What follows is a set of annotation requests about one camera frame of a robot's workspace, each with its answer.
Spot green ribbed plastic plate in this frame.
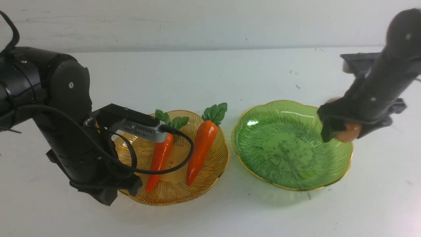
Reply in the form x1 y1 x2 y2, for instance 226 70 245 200
231 100 354 191

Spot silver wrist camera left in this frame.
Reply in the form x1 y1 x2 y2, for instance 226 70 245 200
94 103 168 143

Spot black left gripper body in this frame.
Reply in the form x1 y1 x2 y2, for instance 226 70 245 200
46 132 132 188

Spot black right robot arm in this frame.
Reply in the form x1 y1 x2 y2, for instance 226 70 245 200
317 9 421 143

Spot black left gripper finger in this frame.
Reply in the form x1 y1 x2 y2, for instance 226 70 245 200
118 174 143 197
86 189 117 206

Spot brown toy potato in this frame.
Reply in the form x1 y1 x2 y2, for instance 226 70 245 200
335 121 362 143

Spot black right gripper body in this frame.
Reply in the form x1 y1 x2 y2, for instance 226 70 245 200
317 96 407 124

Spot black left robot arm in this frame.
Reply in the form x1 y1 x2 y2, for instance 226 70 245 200
1 47 143 206

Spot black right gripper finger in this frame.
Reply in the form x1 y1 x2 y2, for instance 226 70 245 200
358 117 393 139
320 116 346 143

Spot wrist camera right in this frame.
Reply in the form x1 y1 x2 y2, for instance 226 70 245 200
340 52 380 77

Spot orange toy carrot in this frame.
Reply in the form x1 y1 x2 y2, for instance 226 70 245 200
145 109 189 193
186 102 228 186

